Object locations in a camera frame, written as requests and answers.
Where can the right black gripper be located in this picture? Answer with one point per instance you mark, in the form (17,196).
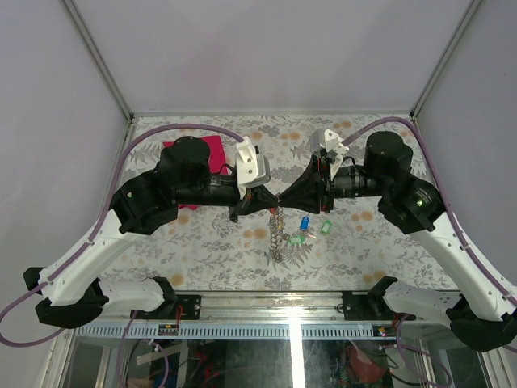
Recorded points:
(314,190)

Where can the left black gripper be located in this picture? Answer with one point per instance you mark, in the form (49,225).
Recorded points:
(254,199)

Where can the blue tag key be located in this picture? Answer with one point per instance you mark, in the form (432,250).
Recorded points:
(304,225)

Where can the green tag key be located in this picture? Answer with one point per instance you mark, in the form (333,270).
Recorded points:
(326,227)
(300,239)

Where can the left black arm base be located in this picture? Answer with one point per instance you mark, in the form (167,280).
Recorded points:
(186,307)

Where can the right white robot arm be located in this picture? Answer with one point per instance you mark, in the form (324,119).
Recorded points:
(479,315)

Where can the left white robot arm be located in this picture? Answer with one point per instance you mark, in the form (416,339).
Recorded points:
(75,294)

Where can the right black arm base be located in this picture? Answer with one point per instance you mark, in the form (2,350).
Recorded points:
(367,305)

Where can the red cloth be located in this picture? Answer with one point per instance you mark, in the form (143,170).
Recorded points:
(217,160)

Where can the floral table mat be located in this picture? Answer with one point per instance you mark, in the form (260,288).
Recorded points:
(351,248)

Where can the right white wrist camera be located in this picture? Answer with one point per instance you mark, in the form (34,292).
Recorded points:
(326,143)

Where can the aluminium front rail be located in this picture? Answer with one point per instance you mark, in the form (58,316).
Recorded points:
(233,315)

